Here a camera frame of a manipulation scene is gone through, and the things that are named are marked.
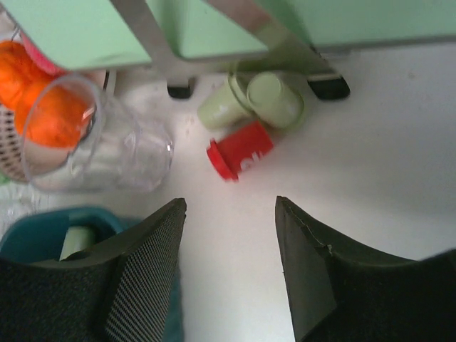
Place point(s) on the clear glass tumbler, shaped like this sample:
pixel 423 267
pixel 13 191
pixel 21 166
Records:
pixel 120 151

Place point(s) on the pink bowl with oranges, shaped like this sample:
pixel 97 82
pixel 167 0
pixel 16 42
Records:
pixel 48 124

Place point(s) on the green coffee capsule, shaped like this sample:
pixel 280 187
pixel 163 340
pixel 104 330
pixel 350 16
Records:
pixel 227 104
pixel 77 238
pixel 275 102

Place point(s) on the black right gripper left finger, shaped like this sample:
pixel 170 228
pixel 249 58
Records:
pixel 89 285

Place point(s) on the red coffee capsule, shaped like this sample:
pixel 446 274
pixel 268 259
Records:
pixel 240 150

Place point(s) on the teal plastic storage basket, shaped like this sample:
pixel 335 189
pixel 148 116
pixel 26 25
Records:
pixel 71 228

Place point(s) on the green cutting board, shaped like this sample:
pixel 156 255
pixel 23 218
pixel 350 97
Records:
pixel 181 40

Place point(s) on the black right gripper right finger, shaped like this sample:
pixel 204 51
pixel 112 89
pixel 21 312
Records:
pixel 342 290

